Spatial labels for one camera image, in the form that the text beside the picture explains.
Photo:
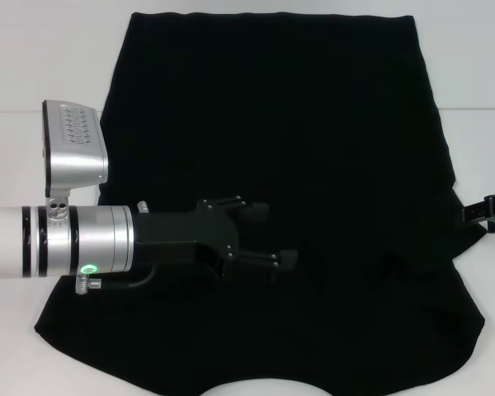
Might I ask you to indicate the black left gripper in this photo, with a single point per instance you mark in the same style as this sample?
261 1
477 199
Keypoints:
177 237

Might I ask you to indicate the silver connector stub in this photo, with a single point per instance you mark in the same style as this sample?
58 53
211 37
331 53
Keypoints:
142 207

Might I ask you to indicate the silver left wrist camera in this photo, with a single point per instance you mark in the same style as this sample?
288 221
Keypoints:
76 163

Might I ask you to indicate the black shirt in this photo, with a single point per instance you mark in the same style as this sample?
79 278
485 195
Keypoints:
313 144

